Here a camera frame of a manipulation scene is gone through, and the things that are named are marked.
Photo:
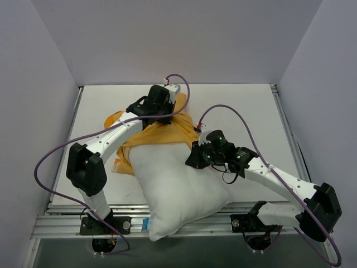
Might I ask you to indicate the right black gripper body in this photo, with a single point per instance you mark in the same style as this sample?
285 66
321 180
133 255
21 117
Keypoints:
193 157

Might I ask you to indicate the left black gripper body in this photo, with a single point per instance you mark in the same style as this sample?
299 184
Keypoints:
165 115

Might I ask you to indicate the orange Mickey Mouse pillowcase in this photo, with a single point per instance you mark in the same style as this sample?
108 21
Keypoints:
180 130

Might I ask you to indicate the white pillow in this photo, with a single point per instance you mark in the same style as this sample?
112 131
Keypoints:
176 194

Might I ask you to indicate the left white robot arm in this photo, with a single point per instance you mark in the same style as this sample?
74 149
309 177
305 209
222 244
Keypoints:
85 165

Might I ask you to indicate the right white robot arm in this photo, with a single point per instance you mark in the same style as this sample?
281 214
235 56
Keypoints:
313 209

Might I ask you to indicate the blue pillow label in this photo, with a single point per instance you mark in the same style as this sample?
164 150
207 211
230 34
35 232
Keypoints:
146 224

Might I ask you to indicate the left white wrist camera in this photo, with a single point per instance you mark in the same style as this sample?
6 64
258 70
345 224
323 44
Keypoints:
174 90

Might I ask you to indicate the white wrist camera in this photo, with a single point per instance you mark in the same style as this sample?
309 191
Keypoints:
174 90
203 130

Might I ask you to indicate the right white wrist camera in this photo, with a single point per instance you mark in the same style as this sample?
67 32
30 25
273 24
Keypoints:
203 130

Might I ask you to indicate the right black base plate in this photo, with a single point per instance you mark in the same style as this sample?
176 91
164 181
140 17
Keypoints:
242 223

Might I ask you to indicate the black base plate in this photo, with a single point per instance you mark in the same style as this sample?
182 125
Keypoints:
242 223
92 227

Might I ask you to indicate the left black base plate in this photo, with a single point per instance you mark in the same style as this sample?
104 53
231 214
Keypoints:
92 227

